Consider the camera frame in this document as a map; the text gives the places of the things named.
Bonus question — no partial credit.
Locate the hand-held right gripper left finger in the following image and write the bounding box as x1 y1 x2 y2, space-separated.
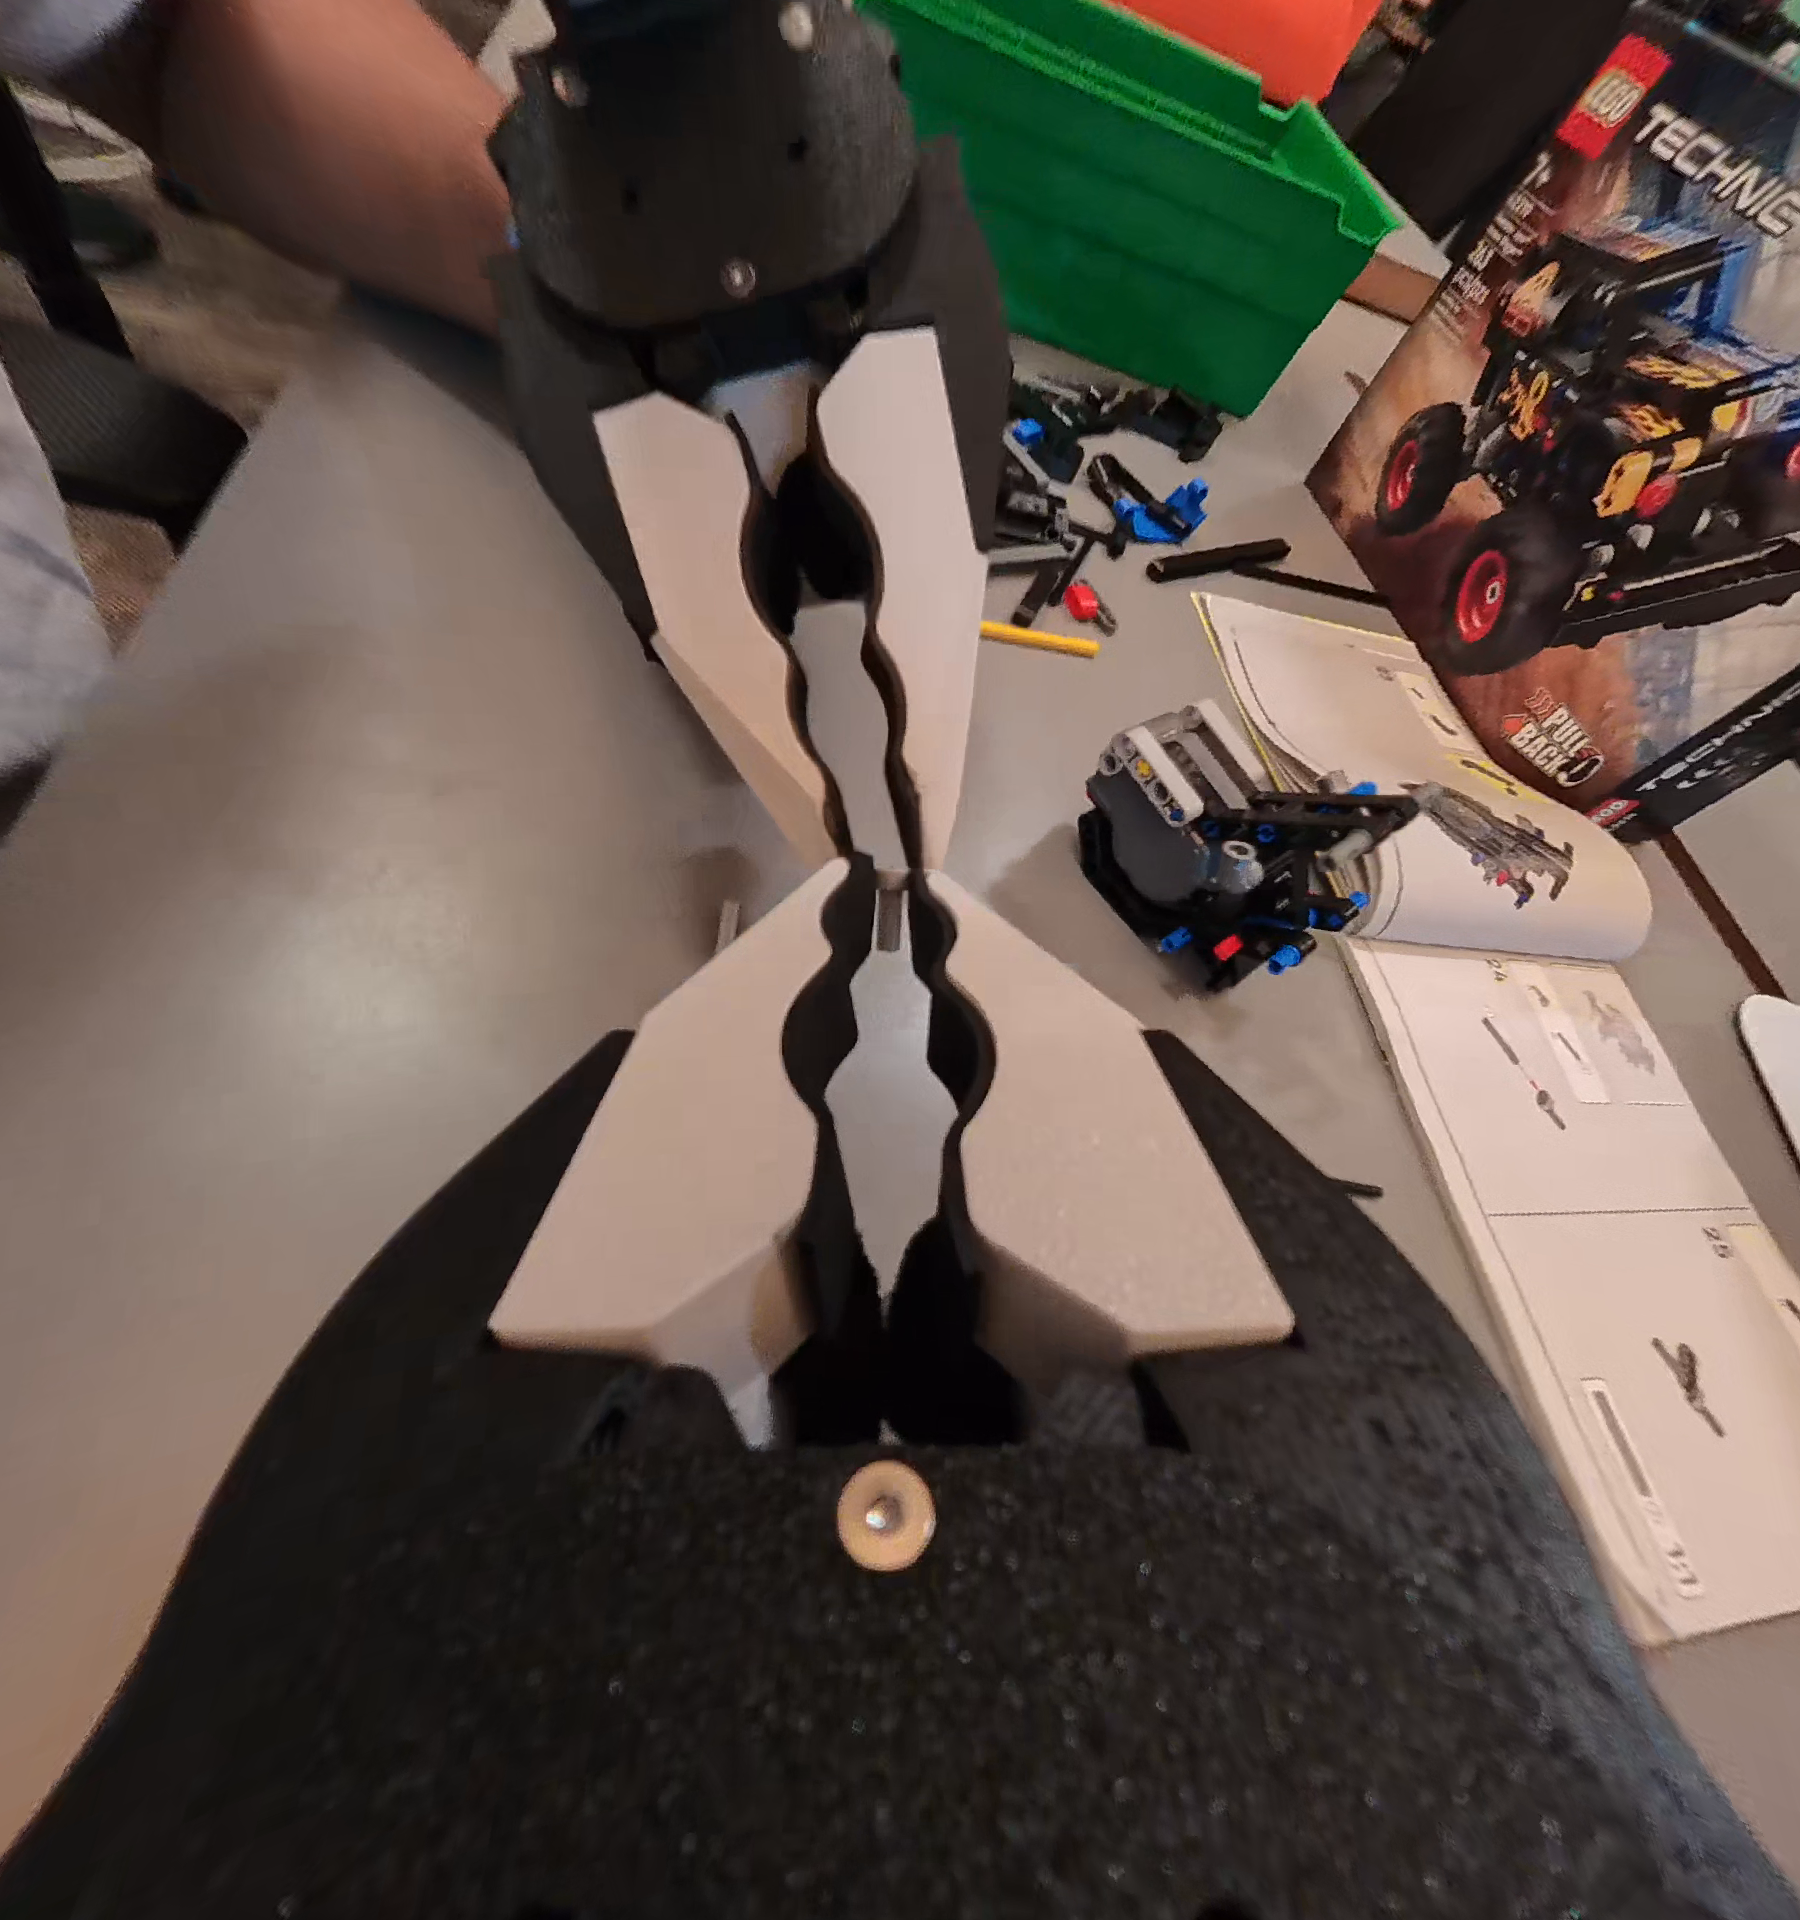
486 858 889 1444

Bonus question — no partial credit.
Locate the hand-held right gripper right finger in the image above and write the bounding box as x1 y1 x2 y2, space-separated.
894 866 1302 1405

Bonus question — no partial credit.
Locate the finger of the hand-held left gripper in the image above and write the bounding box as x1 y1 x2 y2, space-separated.
592 387 861 866
815 324 990 875

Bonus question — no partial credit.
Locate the grey black toy brick model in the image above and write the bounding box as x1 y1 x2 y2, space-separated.
1074 699 1424 995

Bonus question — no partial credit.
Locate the person's left forearm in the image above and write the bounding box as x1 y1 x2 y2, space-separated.
149 0 521 341

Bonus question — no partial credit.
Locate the monster truck toy set box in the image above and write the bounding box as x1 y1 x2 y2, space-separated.
1306 0 1800 781

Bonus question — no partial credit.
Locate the pile of large toy beams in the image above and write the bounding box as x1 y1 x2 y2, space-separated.
990 373 1233 631

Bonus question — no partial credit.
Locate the black toy beam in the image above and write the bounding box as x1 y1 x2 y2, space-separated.
1147 536 1294 586

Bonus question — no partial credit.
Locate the green plastic bin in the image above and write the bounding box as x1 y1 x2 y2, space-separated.
854 0 1403 419

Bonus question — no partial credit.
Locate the open instruction booklet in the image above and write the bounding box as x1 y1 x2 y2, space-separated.
1192 588 1800 1650

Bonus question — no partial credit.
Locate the orange plastic bin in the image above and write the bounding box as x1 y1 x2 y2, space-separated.
1125 0 1383 106

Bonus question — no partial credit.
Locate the person's white shirt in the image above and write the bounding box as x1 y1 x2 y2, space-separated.
0 239 116 961

